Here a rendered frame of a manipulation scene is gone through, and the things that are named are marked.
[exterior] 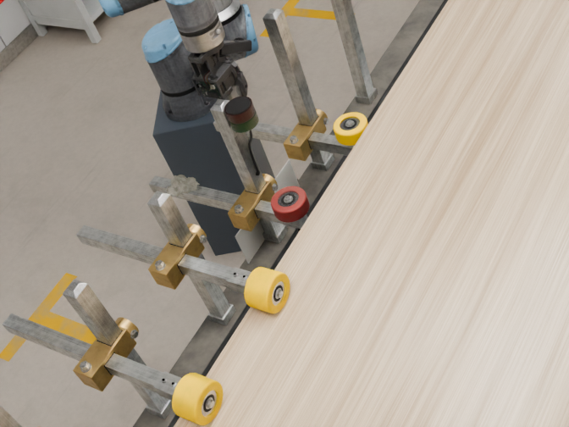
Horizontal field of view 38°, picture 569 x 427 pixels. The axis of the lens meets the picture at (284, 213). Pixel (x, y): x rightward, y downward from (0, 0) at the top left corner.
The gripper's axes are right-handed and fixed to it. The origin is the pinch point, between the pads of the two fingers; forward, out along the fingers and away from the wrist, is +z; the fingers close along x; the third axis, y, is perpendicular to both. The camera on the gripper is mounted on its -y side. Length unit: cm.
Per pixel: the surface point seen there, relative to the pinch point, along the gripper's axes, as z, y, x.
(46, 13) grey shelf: 83, -123, -234
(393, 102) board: 8.9, -17.7, 29.4
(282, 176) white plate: 20.6, 1.1, 5.7
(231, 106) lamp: -13.5, 13.2, 11.3
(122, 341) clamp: 3, 62, 10
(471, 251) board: 9, 19, 62
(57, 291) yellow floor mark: 99, 14, -114
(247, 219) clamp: 13.4, 21.1, 10.3
